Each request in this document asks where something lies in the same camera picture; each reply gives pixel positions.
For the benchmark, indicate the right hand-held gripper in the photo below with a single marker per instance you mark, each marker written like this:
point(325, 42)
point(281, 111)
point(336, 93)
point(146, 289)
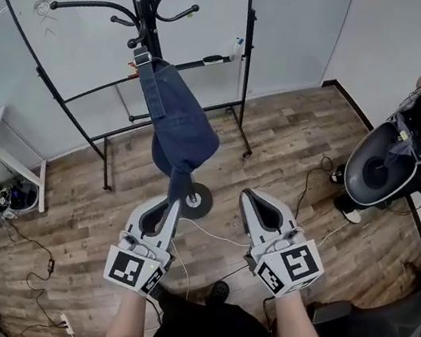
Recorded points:
point(290, 266)

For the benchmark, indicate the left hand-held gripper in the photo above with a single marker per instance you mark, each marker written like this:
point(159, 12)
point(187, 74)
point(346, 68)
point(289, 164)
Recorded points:
point(128, 266)

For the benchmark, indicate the navy blue cap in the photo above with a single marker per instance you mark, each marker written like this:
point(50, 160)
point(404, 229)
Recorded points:
point(177, 125)

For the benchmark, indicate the black metal coat rack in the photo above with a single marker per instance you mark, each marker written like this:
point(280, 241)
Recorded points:
point(147, 11)

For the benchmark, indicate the person's left forearm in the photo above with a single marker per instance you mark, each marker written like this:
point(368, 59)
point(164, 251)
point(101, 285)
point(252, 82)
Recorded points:
point(126, 326)

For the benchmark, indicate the person's right forearm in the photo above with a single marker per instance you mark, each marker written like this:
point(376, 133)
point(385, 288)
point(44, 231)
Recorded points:
point(295, 328)

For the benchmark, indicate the person's black shoe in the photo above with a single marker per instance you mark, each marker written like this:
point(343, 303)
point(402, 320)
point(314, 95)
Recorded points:
point(219, 290)

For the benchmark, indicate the black power adapter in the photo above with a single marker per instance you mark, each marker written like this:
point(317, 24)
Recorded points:
point(51, 265)

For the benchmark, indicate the white power strip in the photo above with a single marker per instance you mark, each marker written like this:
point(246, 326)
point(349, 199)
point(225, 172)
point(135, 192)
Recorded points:
point(67, 324)

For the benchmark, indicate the grey waste bin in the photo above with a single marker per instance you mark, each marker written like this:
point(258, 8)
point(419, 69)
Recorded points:
point(24, 197)

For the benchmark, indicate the black whiteboard eraser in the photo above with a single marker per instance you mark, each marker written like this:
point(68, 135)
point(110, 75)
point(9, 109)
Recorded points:
point(212, 59)

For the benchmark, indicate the black office chair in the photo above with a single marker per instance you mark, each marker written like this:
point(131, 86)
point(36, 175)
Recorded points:
point(386, 336)

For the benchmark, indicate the blue-capped whiteboard marker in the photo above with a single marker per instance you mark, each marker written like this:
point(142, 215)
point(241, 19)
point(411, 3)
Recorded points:
point(238, 47)

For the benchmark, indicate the black-framed rolling whiteboard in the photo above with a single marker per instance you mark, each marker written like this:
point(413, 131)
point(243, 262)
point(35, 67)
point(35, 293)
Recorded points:
point(85, 53)

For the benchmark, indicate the green magnet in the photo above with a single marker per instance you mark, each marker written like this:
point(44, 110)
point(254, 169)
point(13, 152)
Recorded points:
point(189, 14)

